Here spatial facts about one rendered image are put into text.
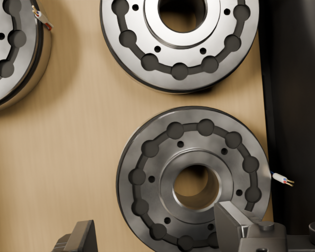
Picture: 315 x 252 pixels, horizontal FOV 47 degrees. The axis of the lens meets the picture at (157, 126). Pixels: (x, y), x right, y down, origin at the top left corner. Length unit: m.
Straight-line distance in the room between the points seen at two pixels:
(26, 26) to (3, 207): 0.13
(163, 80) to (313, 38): 0.09
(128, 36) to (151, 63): 0.02
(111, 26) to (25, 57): 0.06
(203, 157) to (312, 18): 0.10
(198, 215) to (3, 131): 0.15
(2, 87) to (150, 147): 0.10
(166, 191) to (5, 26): 0.14
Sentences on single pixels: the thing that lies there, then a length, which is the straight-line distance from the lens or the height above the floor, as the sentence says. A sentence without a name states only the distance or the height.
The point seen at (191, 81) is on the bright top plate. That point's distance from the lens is 0.23.
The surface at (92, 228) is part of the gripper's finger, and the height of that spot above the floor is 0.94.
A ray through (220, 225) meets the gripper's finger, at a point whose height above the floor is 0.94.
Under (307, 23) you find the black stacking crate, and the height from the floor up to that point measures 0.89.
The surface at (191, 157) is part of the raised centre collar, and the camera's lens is 0.23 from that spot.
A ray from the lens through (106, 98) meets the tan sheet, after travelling 0.26.
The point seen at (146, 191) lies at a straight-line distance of 0.23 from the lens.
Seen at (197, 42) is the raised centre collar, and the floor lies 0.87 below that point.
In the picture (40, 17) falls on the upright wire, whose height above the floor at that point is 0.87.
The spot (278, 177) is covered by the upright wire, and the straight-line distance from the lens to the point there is 0.25.
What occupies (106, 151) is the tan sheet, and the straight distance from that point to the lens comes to 0.26.
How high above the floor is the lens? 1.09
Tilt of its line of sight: 85 degrees down
